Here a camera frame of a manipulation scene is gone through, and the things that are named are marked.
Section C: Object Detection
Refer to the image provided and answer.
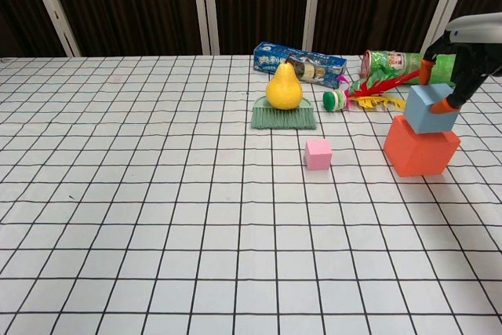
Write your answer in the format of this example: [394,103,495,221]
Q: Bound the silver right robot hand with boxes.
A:
[418,12,502,115]

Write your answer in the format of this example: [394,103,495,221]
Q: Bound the blue foam cube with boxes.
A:
[403,84,460,135]

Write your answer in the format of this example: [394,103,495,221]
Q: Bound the small pink foam cube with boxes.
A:
[304,138,333,171]

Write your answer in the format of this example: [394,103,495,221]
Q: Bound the green hand broom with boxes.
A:
[250,94,317,131]

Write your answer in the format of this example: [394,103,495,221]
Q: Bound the green chips can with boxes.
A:
[360,49,458,87]

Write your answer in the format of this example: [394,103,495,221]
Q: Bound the large orange foam cube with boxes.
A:
[384,115,461,178]

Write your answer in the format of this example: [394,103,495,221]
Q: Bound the colourful feather shuttlecock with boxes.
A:
[322,68,424,113]

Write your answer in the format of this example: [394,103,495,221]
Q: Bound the yellow pear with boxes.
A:
[265,60,305,111]

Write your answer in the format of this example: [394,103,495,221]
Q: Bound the blue cookie box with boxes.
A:
[253,41,348,90]

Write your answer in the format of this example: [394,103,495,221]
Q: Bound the dark corrugated folding screen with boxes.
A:
[0,0,502,57]

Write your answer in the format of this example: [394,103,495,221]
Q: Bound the white checked tablecloth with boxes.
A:
[0,54,502,335]

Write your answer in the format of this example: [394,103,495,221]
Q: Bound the white screen frame post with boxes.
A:
[24,0,82,57]
[421,0,475,53]
[191,0,220,56]
[301,0,329,55]

